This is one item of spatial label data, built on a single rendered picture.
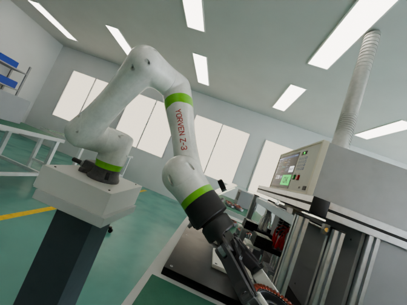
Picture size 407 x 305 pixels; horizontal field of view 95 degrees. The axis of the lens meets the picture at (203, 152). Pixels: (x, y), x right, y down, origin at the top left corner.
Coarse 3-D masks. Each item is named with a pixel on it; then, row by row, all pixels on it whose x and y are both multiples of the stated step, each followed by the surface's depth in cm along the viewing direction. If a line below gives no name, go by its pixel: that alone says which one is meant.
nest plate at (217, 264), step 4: (212, 256) 73; (216, 256) 72; (212, 260) 68; (216, 260) 68; (212, 264) 65; (216, 264) 65; (220, 264) 66; (216, 268) 64; (220, 268) 64; (224, 268) 64; (224, 272) 64; (248, 272) 69; (252, 280) 64
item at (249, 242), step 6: (252, 234) 75; (258, 234) 71; (246, 240) 72; (252, 240) 71; (258, 240) 69; (264, 240) 68; (270, 240) 69; (252, 246) 69; (258, 246) 68; (264, 246) 68; (270, 246) 68; (270, 252) 67; (276, 252) 67; (276, 258) 68; (270, 264) 72; (276, 264) 68
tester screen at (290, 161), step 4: (292, 156) 88; (296, 156) 83; (280, 160) 103; (284, 160) 97; (288, 160) 91; (292, 160) 86; (296, 160) 81; (280, 164) 101; (284, 164) 95; (288, 164) 89; (292, 164) 85; (280, 168) 98; (284, 168) 93; (276, 172) 103; (280, 172) 96; (284, 172) 90; (288, 172) 85; (292, 172) 81; (280, 176) 94; (280, 180) 91; (272, 184) 102; (276, 184) 95; (288, 184) 80
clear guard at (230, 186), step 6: (228, 186) 67; (234, 186) 57; (240, 186) 57; (216, 192) 64; (222, 192) 57; (252, 192) 57; (270, 198) 56; (282, 204) 56; (300, 210) 55; (312, 216) 55
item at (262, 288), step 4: (256, 284) 41; (260, 284) 42; (264, 284) 43; (256, 288) 40; (260, 288) 41; (264, 288) 42; (268, 288) 42; (260, 292) 40; (264, 292) 41; (268, 292) 41; (272, 292) 41; (264, 296) 41; (268, 296) 41; (272, 296) 41; (276, 296) 41; (280, 296) 41; (268, 300) 39; (272, 300) 41; (276, 300) 40; (280, 300) 40; (284, 300) 40; (268, 304) 38; (272, 304) 39; (276, 304) 39; (280, 304) 40; (284, 304) 39; (288, 304) 39; (292, 304) 39
